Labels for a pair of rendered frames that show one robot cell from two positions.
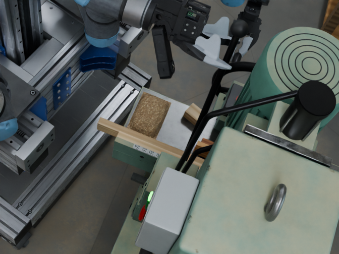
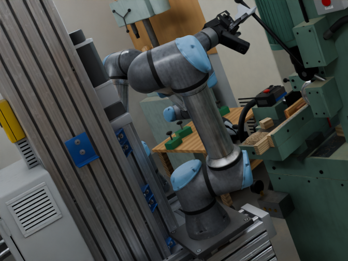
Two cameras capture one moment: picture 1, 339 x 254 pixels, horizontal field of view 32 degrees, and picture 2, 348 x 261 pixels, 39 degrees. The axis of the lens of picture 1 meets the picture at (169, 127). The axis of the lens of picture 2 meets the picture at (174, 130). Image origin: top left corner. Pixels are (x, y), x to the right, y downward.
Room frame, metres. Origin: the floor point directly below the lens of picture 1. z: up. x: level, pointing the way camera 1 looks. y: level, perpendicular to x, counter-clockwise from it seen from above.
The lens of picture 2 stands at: (-0.55, 1.39, 1.63)
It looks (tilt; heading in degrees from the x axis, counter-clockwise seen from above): 17 degrees down; 323
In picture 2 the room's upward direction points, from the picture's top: 23 degrees counter-clockwise
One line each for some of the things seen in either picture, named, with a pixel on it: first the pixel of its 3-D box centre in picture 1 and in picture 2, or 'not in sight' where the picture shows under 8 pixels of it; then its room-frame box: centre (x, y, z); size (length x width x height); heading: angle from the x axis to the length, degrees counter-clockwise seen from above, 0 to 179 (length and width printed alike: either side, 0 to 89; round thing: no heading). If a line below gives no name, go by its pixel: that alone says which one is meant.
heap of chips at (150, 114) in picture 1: (150, 113); (258, 136); (0.73, 0.06, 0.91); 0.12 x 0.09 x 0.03; 177
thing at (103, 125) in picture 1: (216, 171); (307, 110); (0.63, -0.15, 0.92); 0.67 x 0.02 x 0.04; 87
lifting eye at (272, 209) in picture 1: (275, 202); not in sight; (0.34, -0.19, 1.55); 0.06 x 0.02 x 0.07; 177
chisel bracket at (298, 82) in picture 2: not in sight; (309, 81); (0.61, -0.20, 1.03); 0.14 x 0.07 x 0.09; 177
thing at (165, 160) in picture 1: (166, 190); (315, 42); (0.42, -0.04, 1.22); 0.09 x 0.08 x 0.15; 177
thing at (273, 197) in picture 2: not in sight; (275, 204); (0.79, 0.05, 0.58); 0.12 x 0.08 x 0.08; 177
